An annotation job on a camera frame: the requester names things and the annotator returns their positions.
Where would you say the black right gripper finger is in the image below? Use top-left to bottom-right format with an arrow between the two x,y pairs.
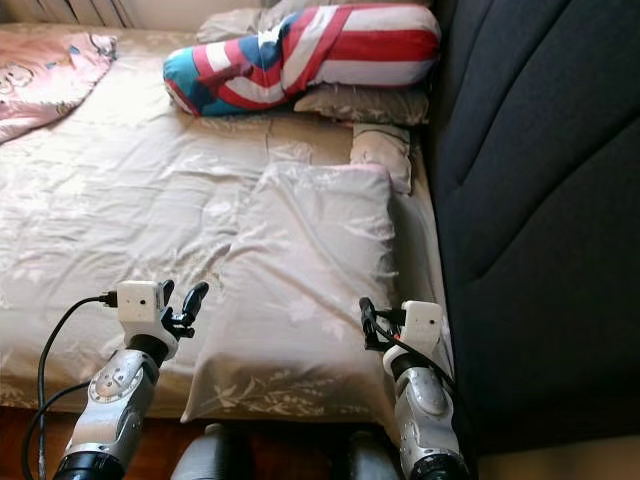
360,295 -> 384,350

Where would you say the large floral pillow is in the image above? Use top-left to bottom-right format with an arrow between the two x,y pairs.
182,163 -> 401,441

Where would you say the floral bedspread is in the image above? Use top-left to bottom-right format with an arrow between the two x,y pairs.
0,25 -> 456,421

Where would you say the small cream printed pillow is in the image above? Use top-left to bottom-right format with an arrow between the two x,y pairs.
350,123 -> 413,194

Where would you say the flat floral pillow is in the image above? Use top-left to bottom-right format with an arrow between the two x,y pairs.
293,85 -> 429,126

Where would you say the pink cartoon print blanket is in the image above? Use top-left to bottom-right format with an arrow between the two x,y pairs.
0,28 -> 118,144

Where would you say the stars and stripes pillow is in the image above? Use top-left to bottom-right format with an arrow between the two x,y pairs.
163,5 -> 442,118

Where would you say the grey floral pillow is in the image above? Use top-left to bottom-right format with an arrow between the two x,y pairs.
195,0 -> 321,46

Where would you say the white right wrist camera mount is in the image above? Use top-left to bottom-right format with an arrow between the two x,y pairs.
400,300 -> 444,356

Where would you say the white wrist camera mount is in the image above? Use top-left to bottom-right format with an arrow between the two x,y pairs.
117,281 -> 166,336
400,300 -> 444,356

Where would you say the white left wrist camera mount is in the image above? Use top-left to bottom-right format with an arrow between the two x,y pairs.
117,281 -> 166,336

